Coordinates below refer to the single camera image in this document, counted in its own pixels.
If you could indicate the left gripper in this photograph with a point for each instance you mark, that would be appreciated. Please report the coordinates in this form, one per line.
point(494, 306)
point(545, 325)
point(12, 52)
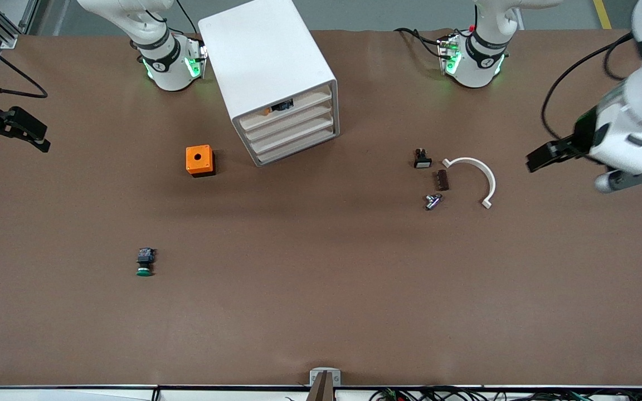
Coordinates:
point(582, 137)

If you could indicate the white drawer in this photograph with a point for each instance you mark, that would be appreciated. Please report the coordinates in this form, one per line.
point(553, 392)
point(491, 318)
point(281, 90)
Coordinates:
point(312, 109)
point(312, 96)
point(312, 123)
point(312, 137)

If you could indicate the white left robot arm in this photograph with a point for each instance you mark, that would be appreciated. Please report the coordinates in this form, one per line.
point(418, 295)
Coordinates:
point(480, 69)

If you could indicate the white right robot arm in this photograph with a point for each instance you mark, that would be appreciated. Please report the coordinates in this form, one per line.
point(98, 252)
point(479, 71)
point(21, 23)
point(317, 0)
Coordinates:
point(170, 72)

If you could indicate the orange button box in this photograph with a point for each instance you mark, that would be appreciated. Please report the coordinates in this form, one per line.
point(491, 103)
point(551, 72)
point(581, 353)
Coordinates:
point(198, 159)

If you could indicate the green mushroom push button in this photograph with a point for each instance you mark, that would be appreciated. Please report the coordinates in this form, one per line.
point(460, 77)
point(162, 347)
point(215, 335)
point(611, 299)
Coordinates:
point(144, 262)

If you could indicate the white drawer cabinet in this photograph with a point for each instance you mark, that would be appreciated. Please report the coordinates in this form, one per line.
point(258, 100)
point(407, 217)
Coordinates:
point(265, 50)

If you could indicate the white curved plastic clip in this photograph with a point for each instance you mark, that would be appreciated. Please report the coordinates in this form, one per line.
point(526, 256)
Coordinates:
point(482, 168)

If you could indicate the brown terminal block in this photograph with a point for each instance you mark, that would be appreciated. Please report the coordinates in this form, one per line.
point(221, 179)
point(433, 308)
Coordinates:
point(442, 180)

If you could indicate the small black orange part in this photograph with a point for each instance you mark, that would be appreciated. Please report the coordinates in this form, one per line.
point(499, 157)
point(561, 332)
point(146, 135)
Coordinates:
point(283, 105)

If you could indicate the black switch with white face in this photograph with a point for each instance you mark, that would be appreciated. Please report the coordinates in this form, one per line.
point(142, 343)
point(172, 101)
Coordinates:
point(422, 160)

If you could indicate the white table edge rail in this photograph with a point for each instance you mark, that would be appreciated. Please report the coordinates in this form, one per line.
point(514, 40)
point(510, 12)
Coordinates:
point(76, 395)

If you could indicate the grey metal bracket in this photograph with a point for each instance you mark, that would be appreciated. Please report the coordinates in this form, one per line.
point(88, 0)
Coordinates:
point(314, 379)

